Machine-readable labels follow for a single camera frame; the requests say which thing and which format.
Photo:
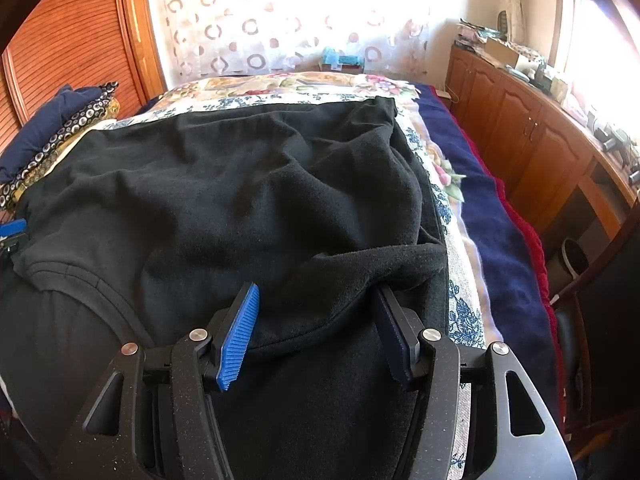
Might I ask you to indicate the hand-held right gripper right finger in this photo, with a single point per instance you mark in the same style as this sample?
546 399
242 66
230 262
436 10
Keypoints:
396 340

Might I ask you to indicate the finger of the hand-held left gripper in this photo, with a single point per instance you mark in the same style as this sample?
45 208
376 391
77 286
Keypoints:
12 228
10 247

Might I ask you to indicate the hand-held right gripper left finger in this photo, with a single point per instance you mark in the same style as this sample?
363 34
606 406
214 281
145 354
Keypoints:
239 340

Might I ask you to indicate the black printed t-shirt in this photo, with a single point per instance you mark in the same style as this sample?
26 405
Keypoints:
200 185

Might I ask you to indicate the mustard floral folded cloth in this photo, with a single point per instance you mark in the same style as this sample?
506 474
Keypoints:
12 195

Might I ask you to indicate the blue floral bed sheet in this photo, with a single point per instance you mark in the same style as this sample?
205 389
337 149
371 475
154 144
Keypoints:
465 310

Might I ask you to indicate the navy folded garment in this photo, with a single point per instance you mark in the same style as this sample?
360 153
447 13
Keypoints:
45 130

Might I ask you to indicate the dark dotted folded cloth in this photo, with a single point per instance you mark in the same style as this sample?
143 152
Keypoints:
82 117

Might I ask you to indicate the navy blanket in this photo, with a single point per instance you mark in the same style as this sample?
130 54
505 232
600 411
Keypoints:
500 240

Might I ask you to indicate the round waste bin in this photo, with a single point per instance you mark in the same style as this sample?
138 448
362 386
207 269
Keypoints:
570 265

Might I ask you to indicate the wooden slatted wardrobe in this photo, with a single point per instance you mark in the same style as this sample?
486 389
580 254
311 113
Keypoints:
65 35

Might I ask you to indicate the dark chair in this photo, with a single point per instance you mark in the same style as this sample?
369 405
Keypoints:
605 335

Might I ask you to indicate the low wooden cabinet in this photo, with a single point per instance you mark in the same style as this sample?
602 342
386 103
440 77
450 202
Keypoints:
525 110

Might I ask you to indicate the teal item on box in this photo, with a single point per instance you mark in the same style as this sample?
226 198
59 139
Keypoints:
342 57

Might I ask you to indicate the sheer curtain with circle pattern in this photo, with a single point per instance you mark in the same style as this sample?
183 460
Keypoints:
225 25

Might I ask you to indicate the black device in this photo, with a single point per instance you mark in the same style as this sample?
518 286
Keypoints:
612 137

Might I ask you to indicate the cardboard box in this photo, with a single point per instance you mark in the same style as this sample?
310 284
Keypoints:
505 55

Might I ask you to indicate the pile of papers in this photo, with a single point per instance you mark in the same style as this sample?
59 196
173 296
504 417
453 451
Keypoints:
475 35

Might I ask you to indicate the wooden framed window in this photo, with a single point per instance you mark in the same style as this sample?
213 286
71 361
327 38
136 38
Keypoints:
590 35

